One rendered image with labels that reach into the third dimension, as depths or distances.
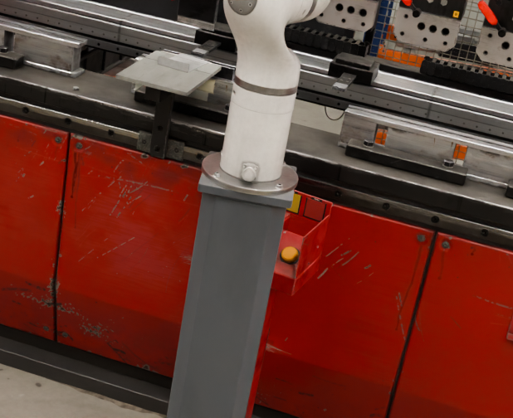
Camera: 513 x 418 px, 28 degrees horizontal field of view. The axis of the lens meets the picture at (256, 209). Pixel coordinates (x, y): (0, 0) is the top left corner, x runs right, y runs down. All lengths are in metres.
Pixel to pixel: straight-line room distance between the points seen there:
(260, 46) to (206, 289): 0.50
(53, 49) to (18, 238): 0.53
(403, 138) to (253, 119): 0.76
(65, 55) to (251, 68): 1.01
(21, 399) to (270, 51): 1.49
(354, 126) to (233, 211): 0.73
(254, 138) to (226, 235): 0.20
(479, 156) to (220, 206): 0.85
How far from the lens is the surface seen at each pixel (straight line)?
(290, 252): 2.37
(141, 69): 2.56
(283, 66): 1.90
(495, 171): 2.61
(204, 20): 2.68
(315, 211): 2.41
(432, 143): 2.61
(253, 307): 2.06
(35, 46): 2.87
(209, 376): 2.15
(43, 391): 3.06
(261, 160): 1.96
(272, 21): 1.82
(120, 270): 2.83
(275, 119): 1.93
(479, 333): 2.65
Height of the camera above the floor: 1.77
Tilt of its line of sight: 24 degrees down
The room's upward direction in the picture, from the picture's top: 10 degrees clockwise
